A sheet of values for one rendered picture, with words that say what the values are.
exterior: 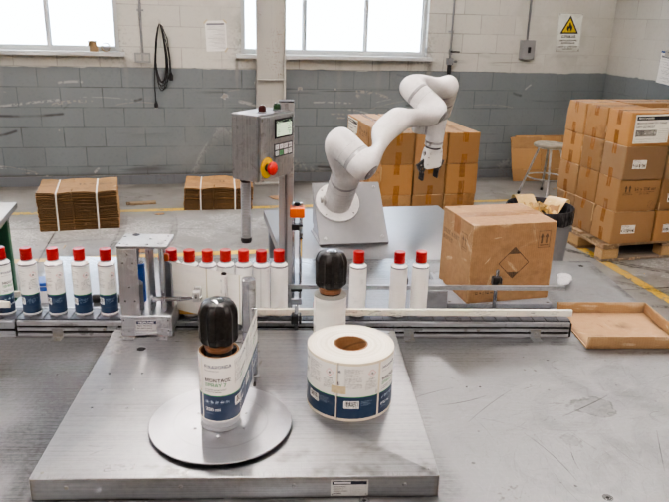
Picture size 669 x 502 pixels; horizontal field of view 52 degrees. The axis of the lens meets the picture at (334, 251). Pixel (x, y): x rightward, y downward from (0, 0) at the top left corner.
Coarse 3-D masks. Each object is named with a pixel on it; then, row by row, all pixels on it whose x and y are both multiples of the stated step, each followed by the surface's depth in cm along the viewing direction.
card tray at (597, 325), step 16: (560, 304) 226; (576, 304) 227; (592, 304) 227; (608, 304) 227; (624, 304) 228; (640, 304) 228; (576, 320) 222; (592, 320) 222; (608, 320) 222; (624, 320) 223; (640, 320) 223; (656, 320) 221; (576, 336) 210; (592, 336) 202; (608, 336) 203; (624, 336) 203; (640, 336) 203; (656, 336) 204
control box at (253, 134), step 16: (240, 112) 194; (256, 112) 195; (272, 112) 196; (288, 112) 200; (240, 128) 193; (256, 128) 190; (272, 128) 194; (240, 144) 194; (256, 144) 191; (272, 144) 196; (240, 160) 196; (256, 160) 193; (272, 160) 197; (288, 160) 204; (240, 176) 197; (256, 176) 194; (272, 176) 199
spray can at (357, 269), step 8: (360, 256) 202; (352, 264) 203; (360, 264) 203; (352, 272) 203; (360, 272) 203; (352, 280) 204; (360, 280) 203; (352, 288) 205; (360, 288) 204; (352, 296) 205; (360, 296) 205; (352, 304) 206; (360, 304) 206
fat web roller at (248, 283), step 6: (246, 282) 183; (252, 282) 183; (246, 288) 183; (252, 288) 184; (246, 294) 184; (252, 294) 184; (246, 300) 184; (252, 300) 185; (246, 306) 185; (252, 306) 185; (246, 312) 185; (246, 318) 186; (246, 324) 187; (246, 330) 187
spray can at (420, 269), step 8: (416, 256) 205; (424, 256) 204; (416, 264) 205; (424, 264) 205; (416, 272) 205; (424, 272) 204; (416, 280) 205; (424, 280) 205; (416, 288) 206; (424, 288) 206; (416, 296) 207; (424, 296) 207; (416, 304) 208; (424, 304) 208
